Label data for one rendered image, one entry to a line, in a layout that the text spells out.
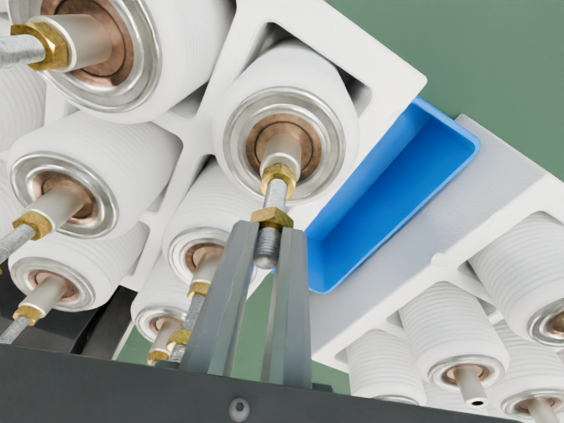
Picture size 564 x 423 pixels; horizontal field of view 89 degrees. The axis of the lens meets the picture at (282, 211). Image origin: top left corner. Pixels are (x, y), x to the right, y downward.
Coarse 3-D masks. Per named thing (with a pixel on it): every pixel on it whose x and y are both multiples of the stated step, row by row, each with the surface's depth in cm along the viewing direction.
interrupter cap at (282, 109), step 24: (264, 96) 16; (288, 96) 16; (312, 96) 16; (240, 120) 17; (264, 120) 17; (288, 120) 17; (312, 120) 16; (336, 120) 16; (240, 144) 18; (264, 144) 18; (312, 144) 18; (336, 144) 17; (240, 168) 19; (312, 168) 18; (336, 168) 18; (312, 192) 19
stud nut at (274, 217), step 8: (264, 208) 11; (272, 208) 11; (256, 216) 11; (264, 216) 11; (272, 216) 11; (280, 216) 11; (288, 216) 11; (264, 224) 11; (272, 224) 11; (280, 224) 11; (288, 224) 11; (280, 232) 11
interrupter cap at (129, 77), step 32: (32, 0) 14; (64, 0) 14; (96, 0) 14; (128, 0) 14; (128, 32) 15; (96, 64) 16; (128, 64) 16; (160, 64) 15; (96, 96) 17; (128, 96) 16
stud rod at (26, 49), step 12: (12, 36) 11; (24, 36) 11; (0, 48) 10; (12, 48) 11; (24, 48) 11; (36, 48) 12; (0, 60) 10; (12, 60) 11; (24, 60) 11; (36, 60) 12
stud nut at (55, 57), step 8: (16, 24) 12; (24, 24) 11; (32, 24) 12; (40, 24) 12; (16, 32) 12; (24, 32) 12; (32, 32) 12; (40, 32) 12; (48, 32) 12; (40, 40) 12; (48, 40) 12; (56, 40) 12; (48, 48) 12; (56, 48) 12; (64, 48) 12; (48, 56) 12; (56, 56) 12; (64, 56) 13; (32, 64) 12; (40, 64) 12; (48, 64) 12; (56, 64) 12; (64, 64) 13
